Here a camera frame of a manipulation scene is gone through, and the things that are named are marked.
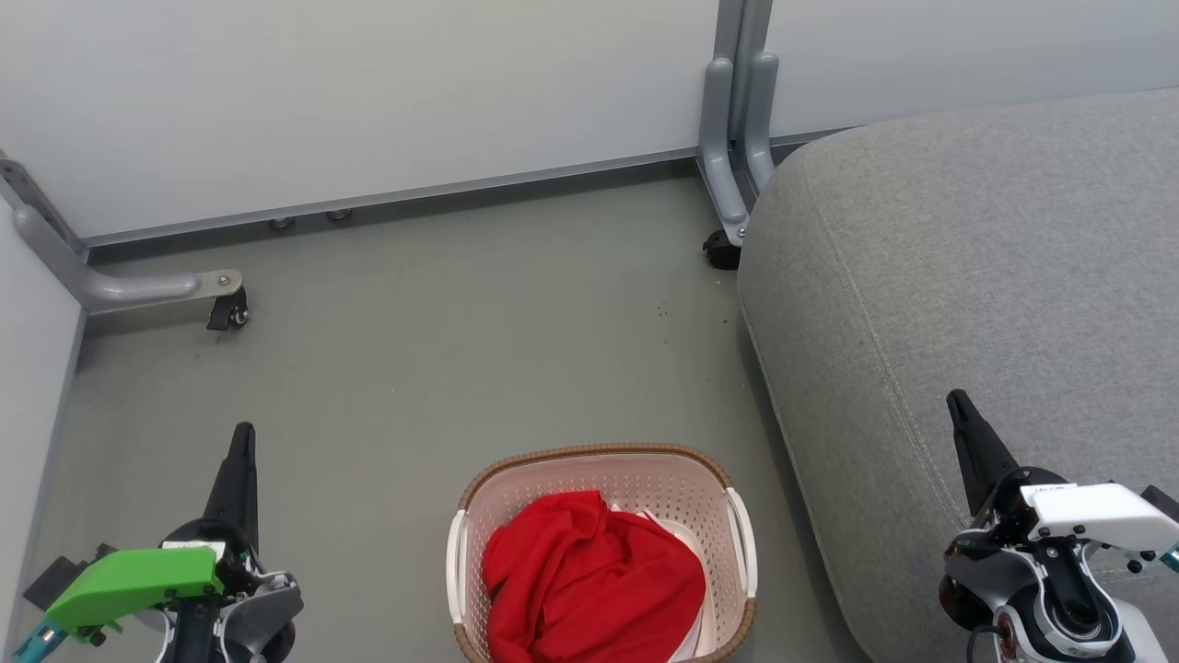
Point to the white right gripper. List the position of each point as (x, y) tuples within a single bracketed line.
[(1096, 514)]

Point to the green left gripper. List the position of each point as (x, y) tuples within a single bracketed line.
[(138, 575)]

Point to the red cloth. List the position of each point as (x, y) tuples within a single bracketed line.
[(580, 580)]

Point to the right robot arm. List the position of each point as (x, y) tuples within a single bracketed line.
[(1032, 599)]

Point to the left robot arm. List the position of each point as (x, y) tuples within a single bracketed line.
[(262, 612)]

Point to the grey fabric sofa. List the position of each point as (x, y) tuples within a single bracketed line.
[(967, 276)]

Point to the white cloth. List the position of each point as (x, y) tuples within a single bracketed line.
[(686, 536)]

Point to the black caster wheel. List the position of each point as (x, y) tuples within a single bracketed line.
[(721, 250), (228, 313)]

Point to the long grey partition foot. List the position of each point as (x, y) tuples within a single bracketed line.
[(120, 287)]

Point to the small round levelling foot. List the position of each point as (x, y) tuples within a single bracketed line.
[(281, 222), (339, 215)]

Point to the white laundry basket brown rim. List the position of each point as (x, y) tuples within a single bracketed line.
[(645, 479)]

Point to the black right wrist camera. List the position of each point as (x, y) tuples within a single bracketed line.
[(1162, 502)]

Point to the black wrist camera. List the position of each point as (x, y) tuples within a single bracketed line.
[(55, 575), (1162, 502)]

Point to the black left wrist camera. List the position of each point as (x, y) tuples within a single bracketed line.
[(55, 575)]

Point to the grey partition post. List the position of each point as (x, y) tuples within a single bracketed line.
[(741, 28)]

